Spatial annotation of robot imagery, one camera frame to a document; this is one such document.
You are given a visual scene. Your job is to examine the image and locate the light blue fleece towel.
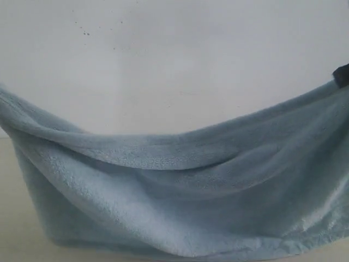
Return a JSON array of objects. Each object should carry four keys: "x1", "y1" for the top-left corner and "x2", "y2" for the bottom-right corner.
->
[{"x1": 1, "y1": 82, "x2": 348, "y2": 261}]

